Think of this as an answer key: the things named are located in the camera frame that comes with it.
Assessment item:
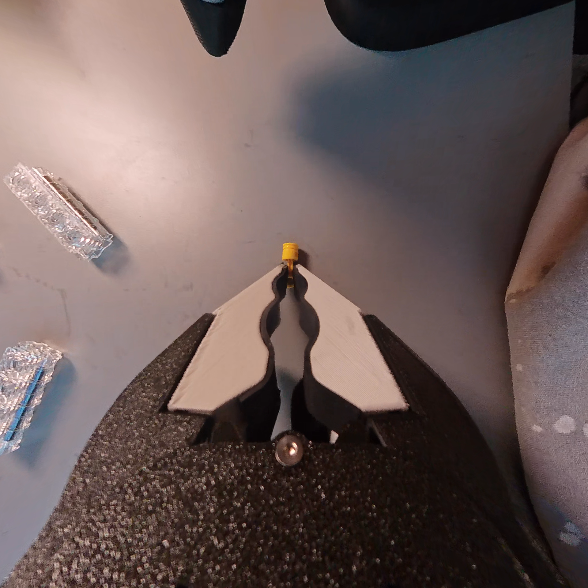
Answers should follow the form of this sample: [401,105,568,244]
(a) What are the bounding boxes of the yellow toy piston with rod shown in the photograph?
[281,242,300,289]

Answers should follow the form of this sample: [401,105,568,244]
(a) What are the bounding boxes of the clear toy brick grey rod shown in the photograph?
[3,162,114,262]

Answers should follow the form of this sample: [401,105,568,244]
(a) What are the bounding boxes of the clear toy brick dark rod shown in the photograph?
[0,341,63,456]

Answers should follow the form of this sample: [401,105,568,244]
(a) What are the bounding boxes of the grey desk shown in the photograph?
[0,0,575,570]

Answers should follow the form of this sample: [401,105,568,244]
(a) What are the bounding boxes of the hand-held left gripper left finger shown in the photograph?
[167,264,288,443]

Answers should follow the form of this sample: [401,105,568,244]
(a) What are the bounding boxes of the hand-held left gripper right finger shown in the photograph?
[292,263,409,443]

